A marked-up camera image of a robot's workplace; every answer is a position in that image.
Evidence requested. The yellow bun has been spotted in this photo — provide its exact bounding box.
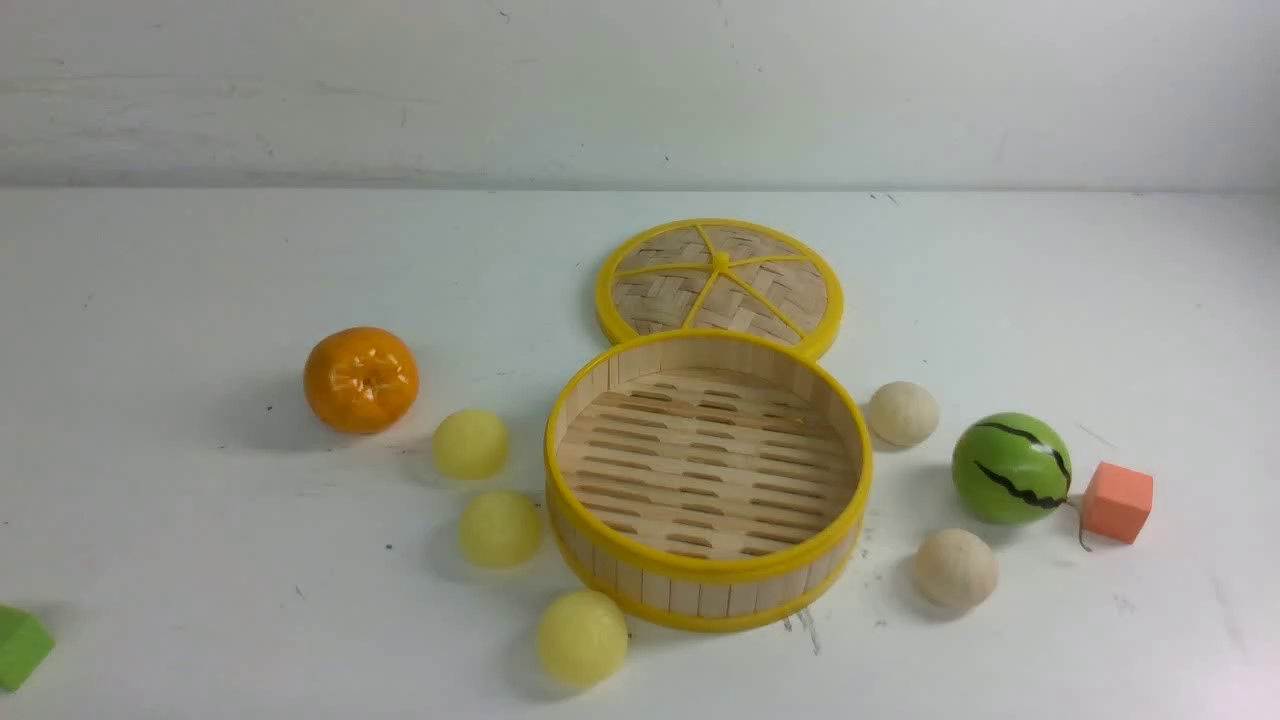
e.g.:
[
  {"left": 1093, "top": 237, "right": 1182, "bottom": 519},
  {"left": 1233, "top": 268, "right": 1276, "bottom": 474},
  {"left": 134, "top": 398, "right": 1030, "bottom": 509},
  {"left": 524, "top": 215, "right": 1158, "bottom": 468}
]
[
  {"left": 538, "top": 591, "right": 630, "bottom": 689},
  {"left": 458, "top": 491, "right": 543, "bottom": 569},
  {"left": 431, "top": 407, "right": 509, "bottom": 480}
]

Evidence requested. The white bun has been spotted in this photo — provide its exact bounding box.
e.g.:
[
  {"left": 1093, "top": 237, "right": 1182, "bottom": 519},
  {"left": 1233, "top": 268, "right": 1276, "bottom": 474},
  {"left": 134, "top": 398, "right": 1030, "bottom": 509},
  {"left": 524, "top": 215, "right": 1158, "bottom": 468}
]
[
  {"left": 911, "top": 528, "right": 1000, "bottom": 611},
  {"left": 867, "top": 380, "right": 940, "bottom": 448}
]

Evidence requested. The woven bamboo steamer lid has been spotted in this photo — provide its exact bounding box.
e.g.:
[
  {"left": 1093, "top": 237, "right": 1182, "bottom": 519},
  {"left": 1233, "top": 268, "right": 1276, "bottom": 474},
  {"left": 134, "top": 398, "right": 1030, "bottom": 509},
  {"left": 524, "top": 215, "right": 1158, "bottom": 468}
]
[{"left": 594, "top": 218, "right": 845, "bottom": 359}]

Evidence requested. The bamboo steamer tray yellow rim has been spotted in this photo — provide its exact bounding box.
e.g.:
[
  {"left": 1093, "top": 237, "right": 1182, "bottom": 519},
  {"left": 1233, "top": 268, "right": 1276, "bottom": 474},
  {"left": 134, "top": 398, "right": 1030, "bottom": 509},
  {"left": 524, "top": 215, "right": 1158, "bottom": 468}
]
[{"left": 544, "top": 329, "right": 873, "bottom": 632}]

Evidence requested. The orange toy tangerine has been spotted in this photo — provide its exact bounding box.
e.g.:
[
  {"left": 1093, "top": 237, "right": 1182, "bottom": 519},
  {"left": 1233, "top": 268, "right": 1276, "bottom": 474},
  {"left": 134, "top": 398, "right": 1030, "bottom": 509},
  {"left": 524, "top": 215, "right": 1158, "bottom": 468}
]
[{"left": 302, "top": 325, "right": 420, "bottom": 434}]

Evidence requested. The green toy watermelon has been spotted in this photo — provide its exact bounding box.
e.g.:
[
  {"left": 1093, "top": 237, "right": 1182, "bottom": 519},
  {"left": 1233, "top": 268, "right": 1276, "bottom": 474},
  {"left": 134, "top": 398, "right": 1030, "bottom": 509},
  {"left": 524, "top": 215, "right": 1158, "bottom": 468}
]
[{"left": 951, "top": 413, "right": 1073, "bottom": 527}]

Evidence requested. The orange foam cube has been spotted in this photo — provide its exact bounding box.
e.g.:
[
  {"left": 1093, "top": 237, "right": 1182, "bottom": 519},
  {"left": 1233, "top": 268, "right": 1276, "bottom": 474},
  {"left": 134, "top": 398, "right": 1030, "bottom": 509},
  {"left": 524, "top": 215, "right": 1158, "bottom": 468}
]
[{"left": 1082, "top": 462, "right": 1155, "bottom": 544}]

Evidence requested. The green foam block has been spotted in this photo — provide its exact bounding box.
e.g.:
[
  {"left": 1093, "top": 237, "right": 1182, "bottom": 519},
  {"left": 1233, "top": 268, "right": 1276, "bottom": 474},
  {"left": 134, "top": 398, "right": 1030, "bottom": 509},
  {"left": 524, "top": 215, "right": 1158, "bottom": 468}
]
[{"left": 0, "top": 605, "right": 55, "bottom": 693}]

